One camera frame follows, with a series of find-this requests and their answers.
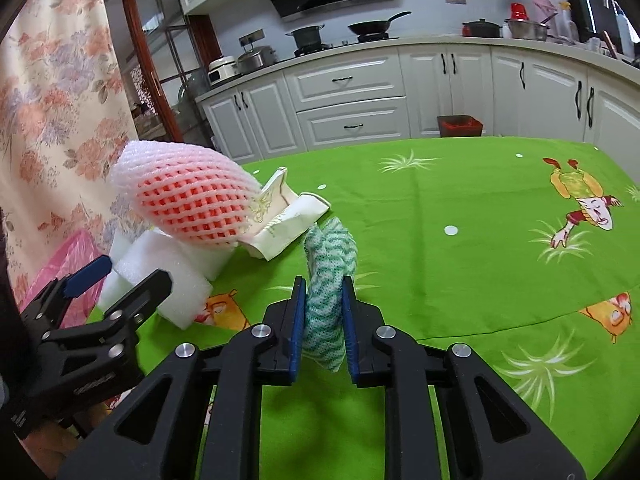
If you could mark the large white foam block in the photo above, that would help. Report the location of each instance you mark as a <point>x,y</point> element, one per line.
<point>190,270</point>

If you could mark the black frying pan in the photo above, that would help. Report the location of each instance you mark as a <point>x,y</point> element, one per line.
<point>375,28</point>

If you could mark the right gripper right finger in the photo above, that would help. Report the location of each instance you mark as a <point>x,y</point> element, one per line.
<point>448,414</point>

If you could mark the white paper cup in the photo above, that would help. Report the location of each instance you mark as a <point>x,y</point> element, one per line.
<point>279,216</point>

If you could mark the white lower cabinets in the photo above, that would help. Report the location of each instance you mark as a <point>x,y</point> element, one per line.
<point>398,89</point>

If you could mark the pink lined trash bin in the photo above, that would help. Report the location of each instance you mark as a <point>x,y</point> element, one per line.
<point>77,251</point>

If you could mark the pink foam fruit net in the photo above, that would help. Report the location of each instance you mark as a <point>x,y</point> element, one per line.
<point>191,193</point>

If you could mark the white rice cooker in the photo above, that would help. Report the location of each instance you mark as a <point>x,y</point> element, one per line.
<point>222,69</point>

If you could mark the person's left hand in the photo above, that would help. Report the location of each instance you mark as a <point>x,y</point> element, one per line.
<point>50,444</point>

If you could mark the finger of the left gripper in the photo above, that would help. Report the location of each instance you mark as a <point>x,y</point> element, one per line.
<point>81,281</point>
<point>136,306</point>

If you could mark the floral curtain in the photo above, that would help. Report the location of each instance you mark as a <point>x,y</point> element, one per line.
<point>65,119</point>

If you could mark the glass door wooden frame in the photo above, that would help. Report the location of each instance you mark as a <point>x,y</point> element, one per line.
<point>163,57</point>

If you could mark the pink thermos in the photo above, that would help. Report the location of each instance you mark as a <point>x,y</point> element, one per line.
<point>544,11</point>

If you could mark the white soap bottle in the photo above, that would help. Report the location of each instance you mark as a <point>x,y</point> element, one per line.
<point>629,38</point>

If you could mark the red floor bin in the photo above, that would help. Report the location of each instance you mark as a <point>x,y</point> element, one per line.
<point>459,126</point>

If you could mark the black stock pot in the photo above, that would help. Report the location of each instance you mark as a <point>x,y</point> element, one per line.
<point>307,40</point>

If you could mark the steel pressure cooker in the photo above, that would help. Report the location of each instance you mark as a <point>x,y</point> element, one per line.
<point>256,58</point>

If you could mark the green white woven cloth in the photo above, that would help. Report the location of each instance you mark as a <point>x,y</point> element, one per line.
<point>331,253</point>

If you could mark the steel bowl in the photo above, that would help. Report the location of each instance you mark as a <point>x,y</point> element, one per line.
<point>527,30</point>

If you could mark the dark casserole pot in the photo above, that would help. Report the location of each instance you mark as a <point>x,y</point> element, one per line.
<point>481,29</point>

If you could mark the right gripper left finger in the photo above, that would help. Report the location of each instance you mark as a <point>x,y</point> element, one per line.
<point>197,415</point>

